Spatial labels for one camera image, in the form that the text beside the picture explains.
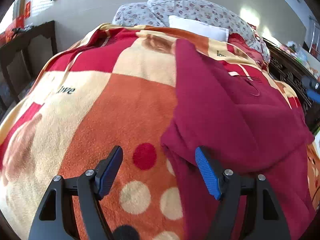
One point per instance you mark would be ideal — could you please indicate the floral quilt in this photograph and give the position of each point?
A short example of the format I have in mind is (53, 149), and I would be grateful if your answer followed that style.
(156, 13)

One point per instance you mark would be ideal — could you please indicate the red heart cushion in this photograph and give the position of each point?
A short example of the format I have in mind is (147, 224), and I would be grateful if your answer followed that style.
(254, 51)

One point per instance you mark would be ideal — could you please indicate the dark wooden side table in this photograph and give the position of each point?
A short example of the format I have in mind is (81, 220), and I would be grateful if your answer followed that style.
(20, 45)

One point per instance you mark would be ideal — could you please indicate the dark carved wooden headboard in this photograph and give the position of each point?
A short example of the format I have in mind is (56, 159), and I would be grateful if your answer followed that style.
(284, 67)

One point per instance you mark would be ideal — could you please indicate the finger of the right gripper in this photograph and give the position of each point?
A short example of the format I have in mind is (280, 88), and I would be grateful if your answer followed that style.
(312, 88)

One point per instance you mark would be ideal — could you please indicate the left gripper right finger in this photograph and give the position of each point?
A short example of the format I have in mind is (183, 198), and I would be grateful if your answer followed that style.
(248, 207)

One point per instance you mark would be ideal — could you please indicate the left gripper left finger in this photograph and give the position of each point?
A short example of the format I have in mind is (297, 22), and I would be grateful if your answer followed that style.
(55, 217)

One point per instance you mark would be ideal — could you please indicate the maroon fleece garment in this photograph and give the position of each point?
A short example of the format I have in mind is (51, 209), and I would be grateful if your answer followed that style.
(248, 126)

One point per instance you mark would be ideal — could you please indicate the orange red patterned blanket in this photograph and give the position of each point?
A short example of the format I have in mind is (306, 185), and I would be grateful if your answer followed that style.
(117, 86)

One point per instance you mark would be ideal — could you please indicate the white pillow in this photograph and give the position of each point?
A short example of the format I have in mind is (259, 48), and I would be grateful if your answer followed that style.
(199, 28)

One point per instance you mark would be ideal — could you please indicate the red box on table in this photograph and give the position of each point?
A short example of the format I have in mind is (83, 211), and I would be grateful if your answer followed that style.
(7, 35)

